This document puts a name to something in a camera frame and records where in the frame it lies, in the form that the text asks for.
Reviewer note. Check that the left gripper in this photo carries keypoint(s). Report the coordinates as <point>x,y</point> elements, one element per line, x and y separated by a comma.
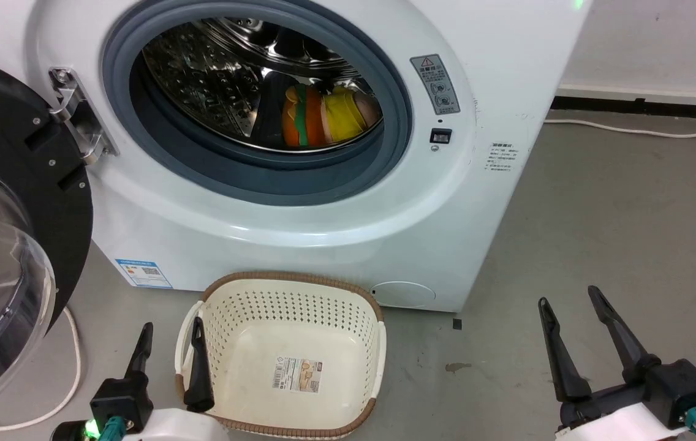
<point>121,401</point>

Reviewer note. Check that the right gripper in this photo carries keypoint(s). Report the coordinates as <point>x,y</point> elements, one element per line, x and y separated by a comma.
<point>673,386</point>

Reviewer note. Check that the paper basket label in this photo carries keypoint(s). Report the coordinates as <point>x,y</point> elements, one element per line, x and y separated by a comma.
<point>297,375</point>

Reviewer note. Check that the cream plastic laundry basket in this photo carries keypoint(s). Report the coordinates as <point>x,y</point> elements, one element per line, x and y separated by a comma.
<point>299,337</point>

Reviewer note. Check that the white front-load washing machine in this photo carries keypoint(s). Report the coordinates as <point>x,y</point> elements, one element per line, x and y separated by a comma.
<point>323,233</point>

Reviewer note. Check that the orange green burger plush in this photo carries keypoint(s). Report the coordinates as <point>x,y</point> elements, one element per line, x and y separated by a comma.
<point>302,119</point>

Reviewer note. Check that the blue energy label sticker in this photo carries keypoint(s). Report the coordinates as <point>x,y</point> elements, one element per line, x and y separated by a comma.
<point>144,274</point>

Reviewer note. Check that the round drain filter cover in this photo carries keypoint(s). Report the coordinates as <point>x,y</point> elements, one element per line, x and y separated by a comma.
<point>403,294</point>

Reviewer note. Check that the grey rubber door gasket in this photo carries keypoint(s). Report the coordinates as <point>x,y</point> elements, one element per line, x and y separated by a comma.
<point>244,174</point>

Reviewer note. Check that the small printed text label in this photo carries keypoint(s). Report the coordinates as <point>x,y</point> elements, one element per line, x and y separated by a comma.
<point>501,158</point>

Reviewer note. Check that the open washer door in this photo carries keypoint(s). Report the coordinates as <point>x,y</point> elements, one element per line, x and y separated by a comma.
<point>11,202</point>

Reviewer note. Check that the black baseboard strip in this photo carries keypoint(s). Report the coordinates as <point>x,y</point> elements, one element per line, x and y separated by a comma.
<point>642,107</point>

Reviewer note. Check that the metal door hinge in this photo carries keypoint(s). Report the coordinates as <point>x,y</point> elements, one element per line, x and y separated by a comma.
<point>81,119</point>

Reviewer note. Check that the black door latch slot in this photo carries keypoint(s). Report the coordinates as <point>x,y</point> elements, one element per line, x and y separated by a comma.
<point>440,135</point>

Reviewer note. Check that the black drum paddle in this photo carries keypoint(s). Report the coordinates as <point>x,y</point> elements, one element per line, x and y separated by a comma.
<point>269,110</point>

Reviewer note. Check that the steel washer drum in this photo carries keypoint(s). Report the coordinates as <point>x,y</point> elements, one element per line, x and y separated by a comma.
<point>201,79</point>

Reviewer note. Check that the orange yellow clothes in drum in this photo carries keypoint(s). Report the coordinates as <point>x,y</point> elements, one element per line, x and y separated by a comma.
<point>345,113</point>

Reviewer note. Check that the grey warning sticker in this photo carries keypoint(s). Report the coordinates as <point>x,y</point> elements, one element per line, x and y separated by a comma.
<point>437,82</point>

